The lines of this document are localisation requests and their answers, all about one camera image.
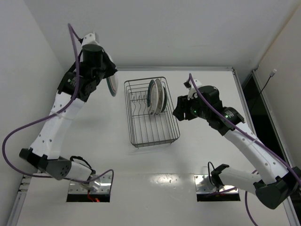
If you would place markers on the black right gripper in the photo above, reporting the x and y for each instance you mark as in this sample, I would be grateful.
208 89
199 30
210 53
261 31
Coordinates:
181 108

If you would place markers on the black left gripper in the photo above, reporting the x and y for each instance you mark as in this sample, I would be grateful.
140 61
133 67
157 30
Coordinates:
109 69

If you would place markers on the blue patterned green plate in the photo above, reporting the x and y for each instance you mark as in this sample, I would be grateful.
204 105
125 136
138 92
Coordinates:
165 99

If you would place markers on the green red rimmed plate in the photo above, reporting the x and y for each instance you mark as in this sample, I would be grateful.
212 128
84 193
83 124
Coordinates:
112 83
152 97

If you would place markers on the white plate with characters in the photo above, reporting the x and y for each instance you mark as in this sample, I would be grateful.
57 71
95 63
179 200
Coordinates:
161 96

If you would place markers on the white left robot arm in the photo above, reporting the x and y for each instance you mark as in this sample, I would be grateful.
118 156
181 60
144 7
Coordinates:
73 91

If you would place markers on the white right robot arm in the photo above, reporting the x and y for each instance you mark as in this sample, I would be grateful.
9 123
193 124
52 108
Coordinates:
273 183

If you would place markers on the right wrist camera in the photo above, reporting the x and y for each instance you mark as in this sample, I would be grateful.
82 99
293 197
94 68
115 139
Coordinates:
192 94

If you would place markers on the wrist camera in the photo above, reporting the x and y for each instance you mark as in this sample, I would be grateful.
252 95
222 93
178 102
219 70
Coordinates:
90 38
192 94

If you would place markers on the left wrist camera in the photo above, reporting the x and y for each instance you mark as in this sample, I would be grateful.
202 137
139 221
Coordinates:
90 38

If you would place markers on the grey wire dish rack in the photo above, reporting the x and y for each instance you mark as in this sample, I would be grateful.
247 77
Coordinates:
148 130

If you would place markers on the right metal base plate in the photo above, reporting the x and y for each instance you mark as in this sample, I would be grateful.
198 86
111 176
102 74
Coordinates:
204 187

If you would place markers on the metal base plate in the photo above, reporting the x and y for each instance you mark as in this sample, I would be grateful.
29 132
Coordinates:
204 187
101 186

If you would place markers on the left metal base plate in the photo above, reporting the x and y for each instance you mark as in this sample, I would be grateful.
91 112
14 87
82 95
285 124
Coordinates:
101 186

